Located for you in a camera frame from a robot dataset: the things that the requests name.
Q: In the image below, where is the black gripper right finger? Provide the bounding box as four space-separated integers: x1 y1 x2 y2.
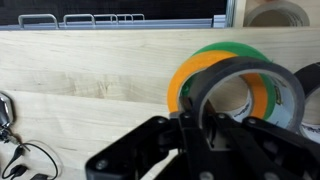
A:
202 99 320 180

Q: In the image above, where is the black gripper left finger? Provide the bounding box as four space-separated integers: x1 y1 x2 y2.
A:
84 96 214 180

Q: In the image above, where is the black tape roll white core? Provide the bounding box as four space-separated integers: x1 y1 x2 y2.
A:
293 61 320 144

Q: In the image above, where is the green masking tape roll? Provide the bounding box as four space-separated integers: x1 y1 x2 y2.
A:
181 41 278 121

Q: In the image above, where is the orange masking tape roll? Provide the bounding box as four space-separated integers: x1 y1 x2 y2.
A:
166 49 269 120

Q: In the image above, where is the grey translucent tape roll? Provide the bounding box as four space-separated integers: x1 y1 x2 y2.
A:
243 0 311 28

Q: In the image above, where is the shiny silver metal object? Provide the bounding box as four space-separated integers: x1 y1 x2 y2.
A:
0 92 15 130

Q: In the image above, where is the thin black cable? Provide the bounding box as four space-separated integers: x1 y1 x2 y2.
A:
1 139 64 180

